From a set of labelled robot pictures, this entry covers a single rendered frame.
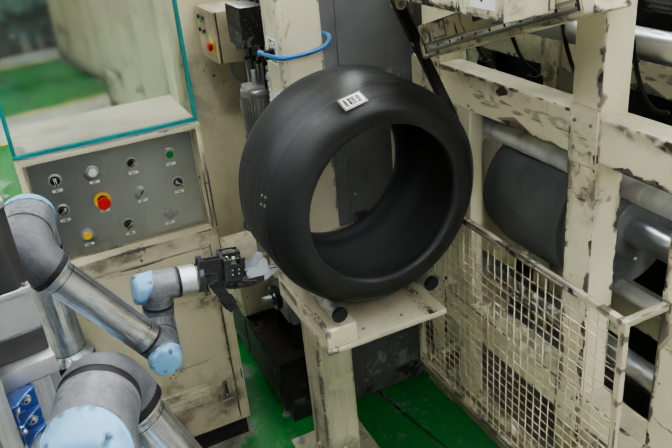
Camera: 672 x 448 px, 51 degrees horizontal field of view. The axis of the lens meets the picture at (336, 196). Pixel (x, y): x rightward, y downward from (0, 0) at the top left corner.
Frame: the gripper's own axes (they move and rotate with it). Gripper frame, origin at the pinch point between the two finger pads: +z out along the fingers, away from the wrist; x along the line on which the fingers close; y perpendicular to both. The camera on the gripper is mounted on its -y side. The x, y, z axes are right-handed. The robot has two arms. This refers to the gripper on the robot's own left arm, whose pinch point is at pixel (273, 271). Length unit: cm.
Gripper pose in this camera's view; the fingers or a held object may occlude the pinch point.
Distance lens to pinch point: 184.8
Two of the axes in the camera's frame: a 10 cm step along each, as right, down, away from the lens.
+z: 9.0, -1.4, 4.1
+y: 0.3, -9.3, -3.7
